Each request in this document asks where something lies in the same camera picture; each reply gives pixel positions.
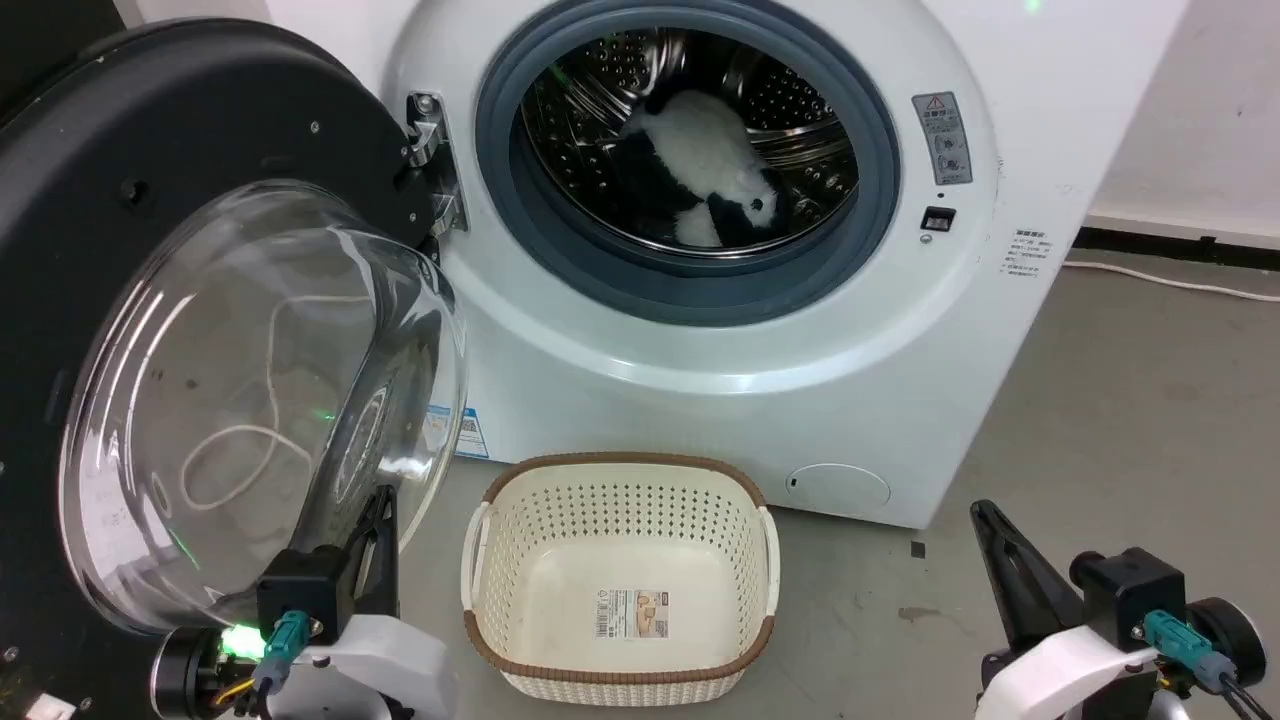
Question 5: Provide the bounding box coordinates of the metal door hinge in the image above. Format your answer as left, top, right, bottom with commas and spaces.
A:
403, 92, 469, 237

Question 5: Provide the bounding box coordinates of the paper basket label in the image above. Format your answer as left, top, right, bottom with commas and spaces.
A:
595, 588, 670, 642

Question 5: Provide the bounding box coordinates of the white front-load washing machine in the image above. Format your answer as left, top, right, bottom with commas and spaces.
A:
265, 0, 1191, 531

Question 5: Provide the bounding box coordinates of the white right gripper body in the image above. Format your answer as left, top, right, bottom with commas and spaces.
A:
978, 624, 1167, 720

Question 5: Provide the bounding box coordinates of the blue white energy label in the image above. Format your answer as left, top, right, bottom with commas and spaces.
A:
424, 404, 491, 461

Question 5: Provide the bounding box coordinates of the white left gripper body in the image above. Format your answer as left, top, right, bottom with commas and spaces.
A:
286, 613, 459, 720

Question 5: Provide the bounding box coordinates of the black wall baseboard strip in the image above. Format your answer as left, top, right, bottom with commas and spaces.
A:
1073, 227, 1280, 273

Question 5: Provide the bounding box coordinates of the black round washer door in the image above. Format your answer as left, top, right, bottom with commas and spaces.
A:
0, 18, 471, 720

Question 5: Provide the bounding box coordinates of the teal plug gripper cable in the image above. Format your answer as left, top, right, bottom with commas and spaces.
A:
232, 609, 311, 717
1143, 610, 1280, 720

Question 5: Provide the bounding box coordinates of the cream plastic laundry basket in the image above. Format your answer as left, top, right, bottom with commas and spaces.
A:
460, 452, 781, 708

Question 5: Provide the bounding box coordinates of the steel perforated washer drum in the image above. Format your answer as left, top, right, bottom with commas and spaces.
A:
518, 28, 861, 259

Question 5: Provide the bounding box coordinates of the looped white cord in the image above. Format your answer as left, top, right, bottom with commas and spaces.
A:
178, 290, 373, 513

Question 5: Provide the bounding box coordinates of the teal plug left gripper cable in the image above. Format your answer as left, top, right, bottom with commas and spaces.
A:
232, 609, 311, 717

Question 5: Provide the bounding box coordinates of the black white panda plush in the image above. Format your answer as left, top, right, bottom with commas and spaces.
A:
615, 88, 791, 249

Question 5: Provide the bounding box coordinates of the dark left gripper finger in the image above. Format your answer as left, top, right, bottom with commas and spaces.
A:
343, 500, 385, 619
376, 486, 402, 617

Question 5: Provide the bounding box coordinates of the small text sticker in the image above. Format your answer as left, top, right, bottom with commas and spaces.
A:
1004, 228, 1047, 282

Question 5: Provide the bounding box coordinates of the round drain filter cover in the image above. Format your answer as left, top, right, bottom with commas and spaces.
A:
785, 462, 892, 517

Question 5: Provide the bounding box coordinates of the grey warning sticker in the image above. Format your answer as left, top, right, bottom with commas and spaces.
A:
912, 92, 974, 187

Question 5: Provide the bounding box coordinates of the white floor cable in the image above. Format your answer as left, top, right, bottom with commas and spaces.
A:
1061, 259, 1280, 304

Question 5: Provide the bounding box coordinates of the teal plug right gripper cable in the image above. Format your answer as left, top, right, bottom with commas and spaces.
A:
1143, 610, 1280, 720

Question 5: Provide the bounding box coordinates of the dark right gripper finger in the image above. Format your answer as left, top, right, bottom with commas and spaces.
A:
969, 499, 1087, 653

